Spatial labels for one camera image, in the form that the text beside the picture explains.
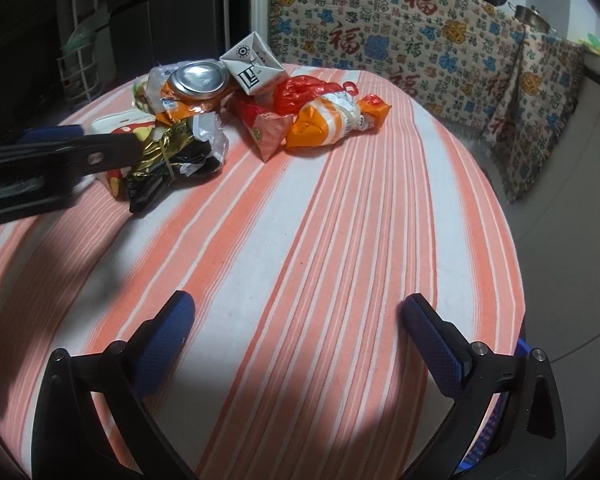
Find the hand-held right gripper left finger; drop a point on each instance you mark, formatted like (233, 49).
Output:
(166, 340)

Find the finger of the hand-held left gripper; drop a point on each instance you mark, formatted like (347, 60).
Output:
(112, 152)
(50, 134)

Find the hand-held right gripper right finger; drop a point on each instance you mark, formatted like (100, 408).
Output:
(434, 342)

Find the red and yellow snack wrapper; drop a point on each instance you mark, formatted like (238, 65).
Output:
(114, 182)

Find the white and red paper box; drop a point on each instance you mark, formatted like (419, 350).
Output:
(115, 122)

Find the black and gold snack wrapper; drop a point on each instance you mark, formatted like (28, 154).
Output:
(180, 160)

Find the red triangular packet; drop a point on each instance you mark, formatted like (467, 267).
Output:
(267, 135)

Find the orange and white snack bag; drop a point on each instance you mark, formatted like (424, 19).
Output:
(325, 122)

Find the green and white wrapper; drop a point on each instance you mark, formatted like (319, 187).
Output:
(140, 92)

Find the green plastic bag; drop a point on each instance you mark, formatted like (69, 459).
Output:
(80, 37)

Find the crushed aluminium can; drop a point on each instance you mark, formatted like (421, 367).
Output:
(200, 77)

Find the orange striped tablecloth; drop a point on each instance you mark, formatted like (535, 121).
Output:
(305, 260)

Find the black refrigerator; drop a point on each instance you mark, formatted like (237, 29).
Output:
(180, 10)

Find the red plastic bag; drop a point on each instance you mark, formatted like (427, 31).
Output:
(300, 91)

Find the printed blanket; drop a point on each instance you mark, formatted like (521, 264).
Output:
(405, 25)

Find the yellow green plastic item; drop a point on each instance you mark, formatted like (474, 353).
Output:
(597, 45)

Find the steel pot with lid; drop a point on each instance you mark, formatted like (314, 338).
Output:
(530, 16)

